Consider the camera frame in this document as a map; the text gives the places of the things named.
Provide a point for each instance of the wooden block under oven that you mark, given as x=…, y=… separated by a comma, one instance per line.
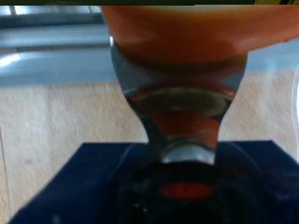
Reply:
x=62, y=118

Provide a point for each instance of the silver toaster oven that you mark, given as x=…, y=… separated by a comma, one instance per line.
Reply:
x=46, y=34

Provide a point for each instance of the black spatula with blue block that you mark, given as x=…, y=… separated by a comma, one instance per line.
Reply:
x=183, y=102

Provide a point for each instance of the white bread slice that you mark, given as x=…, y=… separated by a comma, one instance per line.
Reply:
x=193, y=31

